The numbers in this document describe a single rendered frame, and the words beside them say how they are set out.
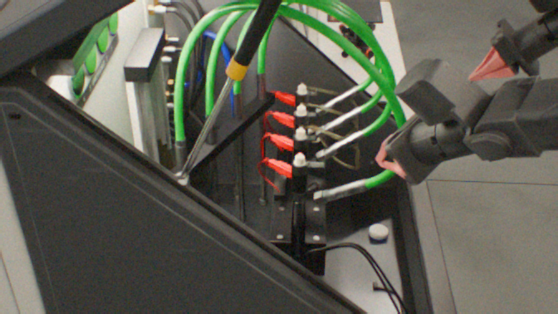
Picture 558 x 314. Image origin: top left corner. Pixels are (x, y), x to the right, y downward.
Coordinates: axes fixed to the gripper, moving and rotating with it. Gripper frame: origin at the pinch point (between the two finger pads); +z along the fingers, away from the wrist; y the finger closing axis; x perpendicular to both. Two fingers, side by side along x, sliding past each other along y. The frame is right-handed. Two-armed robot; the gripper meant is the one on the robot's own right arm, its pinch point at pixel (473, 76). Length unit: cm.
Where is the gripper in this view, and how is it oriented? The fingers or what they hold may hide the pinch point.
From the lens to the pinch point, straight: 121.7
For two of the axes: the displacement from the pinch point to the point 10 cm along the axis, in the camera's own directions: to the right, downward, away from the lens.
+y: -6.7, -7.0, -2.5
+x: -2.9, 5.6, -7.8
